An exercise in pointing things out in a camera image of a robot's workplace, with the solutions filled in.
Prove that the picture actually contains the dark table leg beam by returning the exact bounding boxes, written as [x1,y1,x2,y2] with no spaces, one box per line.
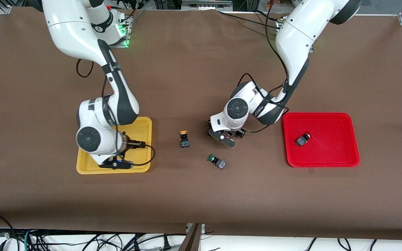
[178,223,203,251]

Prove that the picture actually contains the brown table cover sheet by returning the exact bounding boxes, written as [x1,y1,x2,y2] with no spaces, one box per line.
[0,8,402,241]

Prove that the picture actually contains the red plastic tray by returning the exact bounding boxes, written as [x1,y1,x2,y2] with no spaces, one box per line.
[282,112,361,168]

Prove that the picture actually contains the tangled black floor cables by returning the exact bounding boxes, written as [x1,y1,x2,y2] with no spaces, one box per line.
[30,232,163,251]

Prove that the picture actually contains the green push button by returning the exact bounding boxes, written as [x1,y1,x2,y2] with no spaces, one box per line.
[208,154,227,170]

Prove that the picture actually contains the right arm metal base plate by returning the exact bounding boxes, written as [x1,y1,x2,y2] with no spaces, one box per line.
[109,16,130,48]

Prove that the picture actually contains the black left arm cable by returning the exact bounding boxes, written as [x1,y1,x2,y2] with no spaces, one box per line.
[236,0,292,135]

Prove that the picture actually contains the yellow plastic tray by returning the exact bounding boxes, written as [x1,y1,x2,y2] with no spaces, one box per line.
[76,116,152,174]

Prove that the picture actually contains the yellow push button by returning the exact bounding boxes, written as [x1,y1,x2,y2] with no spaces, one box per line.
[179,130,191,148]

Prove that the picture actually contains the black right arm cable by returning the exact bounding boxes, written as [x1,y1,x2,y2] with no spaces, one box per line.
[76,59,155,166]

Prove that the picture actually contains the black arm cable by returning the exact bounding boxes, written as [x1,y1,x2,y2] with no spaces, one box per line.
[236,0,292,135]
[76,59,155,166]

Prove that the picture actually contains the long black tabletop cable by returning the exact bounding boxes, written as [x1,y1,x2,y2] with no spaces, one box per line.
[217,10,282,28]

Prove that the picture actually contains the grey metal frame box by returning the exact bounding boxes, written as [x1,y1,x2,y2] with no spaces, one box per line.
[182,0,233,9]

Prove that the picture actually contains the red push button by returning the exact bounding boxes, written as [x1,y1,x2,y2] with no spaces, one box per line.
[295,132,312,147]

